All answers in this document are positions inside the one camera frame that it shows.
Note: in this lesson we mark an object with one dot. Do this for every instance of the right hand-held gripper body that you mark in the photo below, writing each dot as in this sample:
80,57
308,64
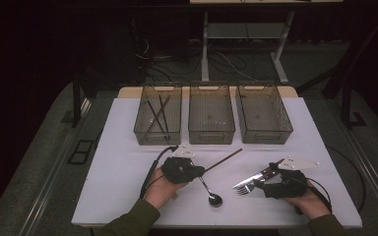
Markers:
288,185

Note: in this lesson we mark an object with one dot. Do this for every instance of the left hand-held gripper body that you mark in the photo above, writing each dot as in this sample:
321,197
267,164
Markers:
177,170

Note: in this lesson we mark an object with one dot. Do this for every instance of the brown chopstick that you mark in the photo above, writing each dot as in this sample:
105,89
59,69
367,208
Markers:
166,100
226,158

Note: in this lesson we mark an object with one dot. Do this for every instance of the metal spoon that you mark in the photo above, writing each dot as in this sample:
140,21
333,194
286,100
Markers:
215,200

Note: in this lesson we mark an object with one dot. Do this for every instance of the translucent grey plastic bin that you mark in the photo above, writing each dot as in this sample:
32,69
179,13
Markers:
174,114
262,113
211,113

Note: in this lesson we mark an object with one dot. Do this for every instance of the person's left hand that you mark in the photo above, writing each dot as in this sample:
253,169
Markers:
162,193

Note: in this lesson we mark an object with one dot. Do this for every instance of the person's right hand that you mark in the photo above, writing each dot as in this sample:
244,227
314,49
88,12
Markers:
311,206

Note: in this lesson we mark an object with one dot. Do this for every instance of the black metal stand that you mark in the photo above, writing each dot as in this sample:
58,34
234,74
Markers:
76,105
346,105

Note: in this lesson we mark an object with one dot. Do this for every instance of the aluminium floor rail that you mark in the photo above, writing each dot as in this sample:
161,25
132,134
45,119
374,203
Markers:
55,167
375,177

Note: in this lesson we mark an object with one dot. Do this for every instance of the white metal frame desk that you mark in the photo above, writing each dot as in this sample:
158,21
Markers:
205,49

